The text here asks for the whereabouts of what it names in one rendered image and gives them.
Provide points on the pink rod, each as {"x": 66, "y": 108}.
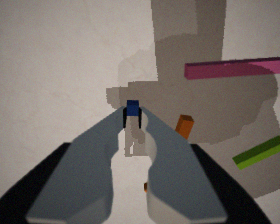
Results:
{"x": 232, "y": 68}

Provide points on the small blue block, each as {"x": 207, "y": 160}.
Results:
{"x": 132, "y": 107}

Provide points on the lime green rod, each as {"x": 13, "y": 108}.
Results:
{"x": 257, "y": 153}

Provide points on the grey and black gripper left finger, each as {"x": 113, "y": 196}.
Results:
{"x": 73, "y": 184}

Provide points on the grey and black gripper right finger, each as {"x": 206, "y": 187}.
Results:
{"x": 186, "y": 186}

